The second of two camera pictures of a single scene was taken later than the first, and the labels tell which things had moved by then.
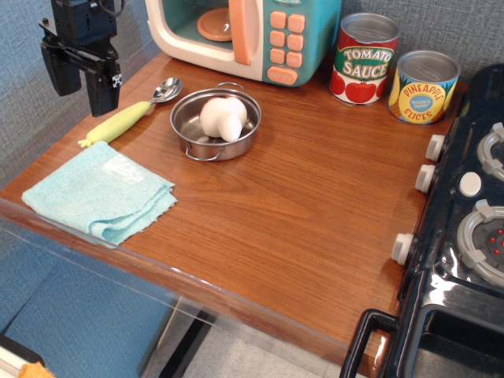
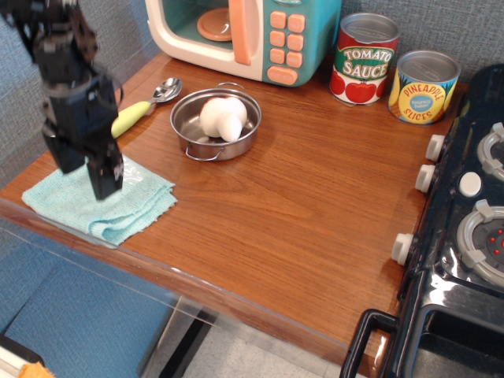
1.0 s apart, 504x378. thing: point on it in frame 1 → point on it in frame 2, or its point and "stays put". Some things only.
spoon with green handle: (166, 90) stays put
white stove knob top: (435, 147) stays put
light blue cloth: (101, 195) stays put
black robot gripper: (83, 31) → (79, 112)
